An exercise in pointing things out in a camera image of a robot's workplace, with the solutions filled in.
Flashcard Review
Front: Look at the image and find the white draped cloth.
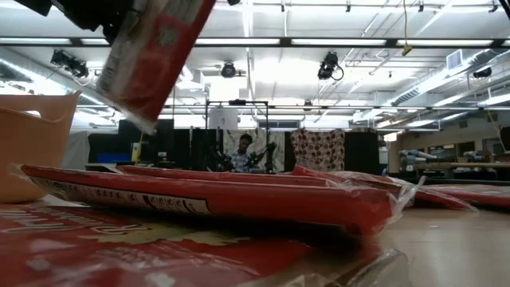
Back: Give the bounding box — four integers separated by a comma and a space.
61, 131, 92, 171

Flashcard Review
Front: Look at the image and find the pink plastic basket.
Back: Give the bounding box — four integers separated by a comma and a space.
0, 90, 83, 204

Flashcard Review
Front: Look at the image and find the white square sign panel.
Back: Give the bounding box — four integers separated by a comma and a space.
208, 108, 239, 131

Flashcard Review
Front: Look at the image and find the seated person in background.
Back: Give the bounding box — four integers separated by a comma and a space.
222, 128, 286, 173

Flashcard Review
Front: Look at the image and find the red dotted patterned cloth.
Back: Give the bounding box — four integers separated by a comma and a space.
289, 128, 346, 173

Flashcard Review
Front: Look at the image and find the black partition panel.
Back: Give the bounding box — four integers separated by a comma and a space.
344, 131, 381, 175

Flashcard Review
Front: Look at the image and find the yellow hanging ceiling plug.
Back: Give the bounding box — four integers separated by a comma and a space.
401, 0, 414, 57

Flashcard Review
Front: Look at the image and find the black metal stand frame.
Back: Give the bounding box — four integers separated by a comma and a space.
204, 99, 270, 175

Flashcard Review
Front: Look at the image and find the black ceiling camera with cable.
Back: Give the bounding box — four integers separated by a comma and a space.
317, 51, 345, 81

